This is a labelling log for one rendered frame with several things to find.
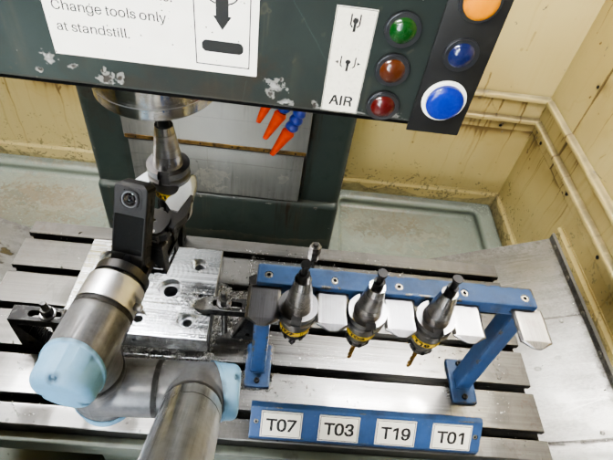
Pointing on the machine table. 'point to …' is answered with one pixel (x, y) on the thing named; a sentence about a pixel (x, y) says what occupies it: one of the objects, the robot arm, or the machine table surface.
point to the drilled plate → (157, 331)
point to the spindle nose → (148, 105)
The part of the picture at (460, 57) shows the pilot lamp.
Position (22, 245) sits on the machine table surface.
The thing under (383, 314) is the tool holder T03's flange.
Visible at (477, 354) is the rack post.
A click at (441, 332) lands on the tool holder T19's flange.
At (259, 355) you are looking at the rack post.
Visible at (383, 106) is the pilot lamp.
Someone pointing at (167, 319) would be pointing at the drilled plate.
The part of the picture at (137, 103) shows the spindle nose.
